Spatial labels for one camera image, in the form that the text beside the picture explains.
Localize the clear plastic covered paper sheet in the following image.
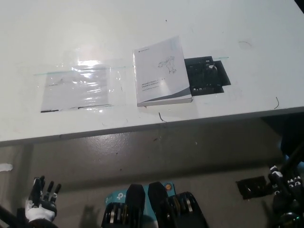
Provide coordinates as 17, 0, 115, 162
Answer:
39, 47, 133, 114

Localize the white paperback manual book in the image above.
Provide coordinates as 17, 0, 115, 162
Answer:
132, 36, 193, 107

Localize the black floor tape patch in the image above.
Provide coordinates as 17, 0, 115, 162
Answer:
236, 176, 267, 201

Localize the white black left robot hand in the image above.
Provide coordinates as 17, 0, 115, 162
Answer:
25, 175, 62, 223

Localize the dark table leg frame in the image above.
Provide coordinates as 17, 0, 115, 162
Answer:
260, 114, 304, 171

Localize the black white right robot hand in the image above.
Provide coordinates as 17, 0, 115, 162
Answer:
268, 165, 304, 214

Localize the black teal robot torso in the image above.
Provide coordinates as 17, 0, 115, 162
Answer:
101, 181, 210, 228

